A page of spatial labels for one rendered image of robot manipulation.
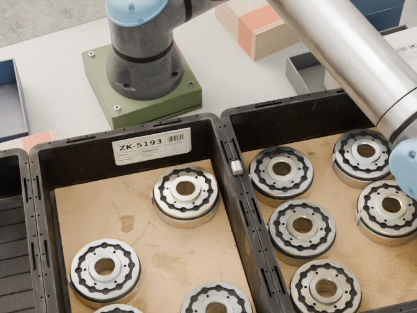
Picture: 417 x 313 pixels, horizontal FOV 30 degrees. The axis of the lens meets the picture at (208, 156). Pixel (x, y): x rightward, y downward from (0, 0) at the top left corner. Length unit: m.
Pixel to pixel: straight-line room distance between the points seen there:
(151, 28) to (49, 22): 1.47
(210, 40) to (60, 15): 1.24
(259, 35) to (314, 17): 0.66
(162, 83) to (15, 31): 1.41
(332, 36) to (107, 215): 0.50
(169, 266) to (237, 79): 0.54
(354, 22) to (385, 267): 0.43
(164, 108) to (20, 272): 0.47
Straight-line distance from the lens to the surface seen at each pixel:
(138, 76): 1.46
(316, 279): 1.14
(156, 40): 1.40
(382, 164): 1.28
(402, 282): 1.20
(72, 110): 1.57
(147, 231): 1.22
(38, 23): 2.83
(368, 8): 1.65
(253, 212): 1.13
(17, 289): 1.20
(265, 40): 1.61
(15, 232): 1.26
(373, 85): 0.91
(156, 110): 1.50
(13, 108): 1.59
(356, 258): 1.21
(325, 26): 0.93
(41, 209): 1.15
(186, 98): 1.51
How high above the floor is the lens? 1.86
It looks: 52 degrees down
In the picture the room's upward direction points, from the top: 1 degrees counter-clockwise
